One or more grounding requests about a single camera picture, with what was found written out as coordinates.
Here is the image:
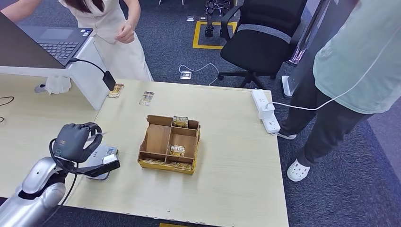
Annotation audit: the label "white plug adapter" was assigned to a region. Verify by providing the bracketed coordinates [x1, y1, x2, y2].
[258, 103, 276, 120]

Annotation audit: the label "dark grey laptop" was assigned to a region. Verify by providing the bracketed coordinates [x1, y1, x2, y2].
[0, 12, 94, 70]

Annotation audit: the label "wooden compartment box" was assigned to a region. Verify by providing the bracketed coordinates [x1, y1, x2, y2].
[137, 114, 201, 175]

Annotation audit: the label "white clog shoe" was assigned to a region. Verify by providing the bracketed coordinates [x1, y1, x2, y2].
[287, 158, 311, 183]

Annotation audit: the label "grey card reader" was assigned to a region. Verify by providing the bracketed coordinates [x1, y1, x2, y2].
[84, 142, 119, 181]

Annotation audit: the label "black office chair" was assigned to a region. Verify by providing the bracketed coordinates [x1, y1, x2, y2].
[218, 0, 308, 90]

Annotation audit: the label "black laptop charger cable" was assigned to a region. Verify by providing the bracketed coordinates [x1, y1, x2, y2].
[68, 57, 116, 92]

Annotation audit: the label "white crumpled plastic bag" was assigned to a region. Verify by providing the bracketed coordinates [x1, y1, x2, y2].
[44, 75, 72, 95]

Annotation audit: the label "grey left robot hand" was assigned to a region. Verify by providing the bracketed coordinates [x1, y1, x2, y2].
[52, 122, 104, 164]

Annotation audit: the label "long white cable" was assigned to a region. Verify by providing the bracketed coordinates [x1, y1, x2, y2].
[270, 25, 401, 112]

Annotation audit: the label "white power strip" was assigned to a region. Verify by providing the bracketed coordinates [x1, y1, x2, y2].
[251, 89, 281, 135]

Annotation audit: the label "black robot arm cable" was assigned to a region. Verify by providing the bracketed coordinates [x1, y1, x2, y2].
[41, 138, 95, 227]

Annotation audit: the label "grey standing panel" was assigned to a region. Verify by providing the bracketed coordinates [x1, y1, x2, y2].
[281, 0, 351, 98]

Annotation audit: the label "black robot legs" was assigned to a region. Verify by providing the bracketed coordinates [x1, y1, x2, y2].
[204, 0, 232, 38]

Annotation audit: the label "person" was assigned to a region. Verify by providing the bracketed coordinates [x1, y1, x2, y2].
[276, 0, 401, 183]
[0, 0, 154, 83]

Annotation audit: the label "white floor cable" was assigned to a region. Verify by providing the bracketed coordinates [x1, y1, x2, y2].
[178, 63, 220, 86]

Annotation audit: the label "white raised counter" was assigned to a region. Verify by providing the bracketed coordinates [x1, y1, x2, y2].
[0, 36, 110, 111]

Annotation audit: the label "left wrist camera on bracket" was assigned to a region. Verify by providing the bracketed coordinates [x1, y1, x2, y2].
[59, 153, 121, 178]

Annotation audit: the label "person's left hand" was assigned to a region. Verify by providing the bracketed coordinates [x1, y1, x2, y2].
[114, 21, 136, 44]

